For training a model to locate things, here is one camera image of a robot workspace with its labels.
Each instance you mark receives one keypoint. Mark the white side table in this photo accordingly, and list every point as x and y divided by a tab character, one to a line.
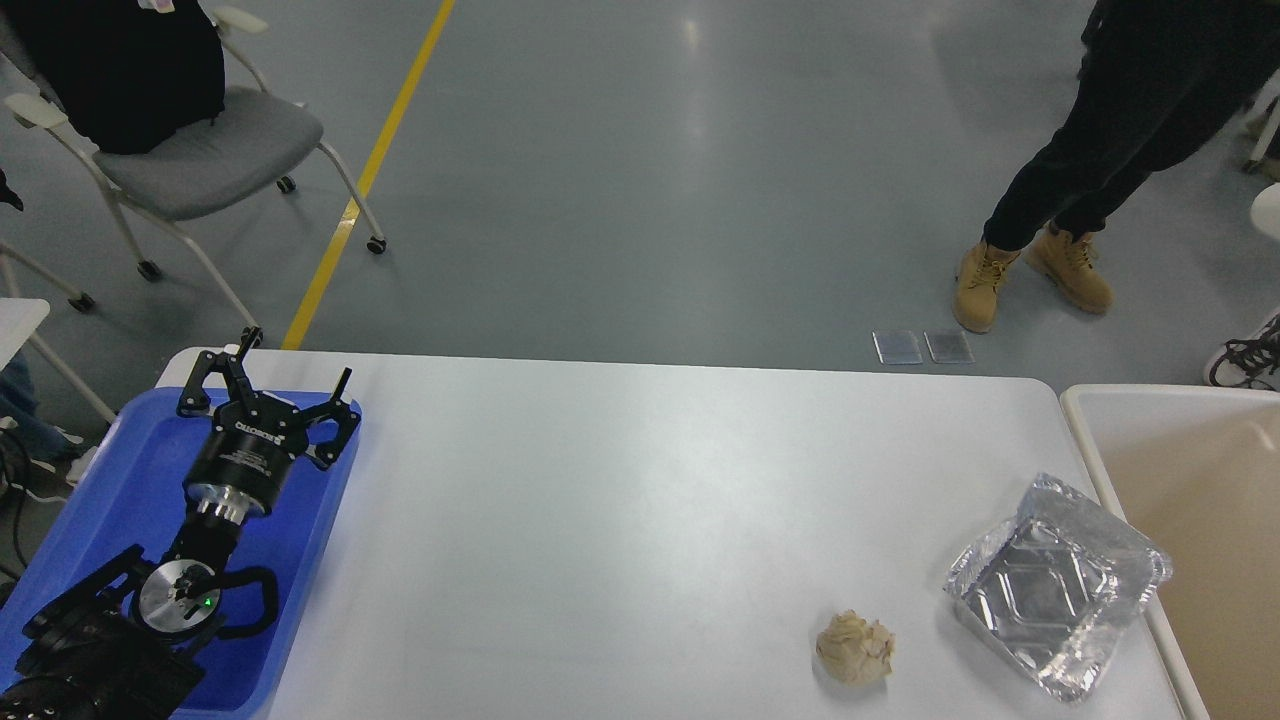
20	319

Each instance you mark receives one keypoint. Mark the crumpled brown paper ball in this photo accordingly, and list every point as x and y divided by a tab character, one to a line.
854	650

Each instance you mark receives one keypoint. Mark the person in black trousers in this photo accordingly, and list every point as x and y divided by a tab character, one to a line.
1163	78

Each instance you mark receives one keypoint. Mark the tan right boot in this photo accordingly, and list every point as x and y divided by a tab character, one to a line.
1068	260

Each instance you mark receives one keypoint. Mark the white chair leg with caster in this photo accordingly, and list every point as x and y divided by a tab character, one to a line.
77	298

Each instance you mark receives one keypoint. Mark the tan boot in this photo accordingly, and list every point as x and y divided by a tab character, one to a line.
980	276
1068	260

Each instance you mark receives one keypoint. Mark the black white sneaker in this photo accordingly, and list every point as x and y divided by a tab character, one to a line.
1247	363

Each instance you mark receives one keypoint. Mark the black jacket on chair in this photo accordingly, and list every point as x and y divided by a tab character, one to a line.
128	77

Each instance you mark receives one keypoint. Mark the aluminium foil container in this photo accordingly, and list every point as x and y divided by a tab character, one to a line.
1053	589

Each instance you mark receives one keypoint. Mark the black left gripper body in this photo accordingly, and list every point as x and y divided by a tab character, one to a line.
247	456

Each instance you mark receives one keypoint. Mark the grey office chair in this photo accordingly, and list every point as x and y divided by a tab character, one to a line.
254	144

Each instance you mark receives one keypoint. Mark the beige plastic bin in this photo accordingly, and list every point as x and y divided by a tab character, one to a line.
1196	469

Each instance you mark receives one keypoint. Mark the tan left boot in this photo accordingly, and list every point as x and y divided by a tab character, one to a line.
980	276

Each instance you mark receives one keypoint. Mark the clear floor plate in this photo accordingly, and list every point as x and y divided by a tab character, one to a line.
949	347
897	347

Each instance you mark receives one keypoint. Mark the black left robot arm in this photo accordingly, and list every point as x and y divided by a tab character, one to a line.
172	584

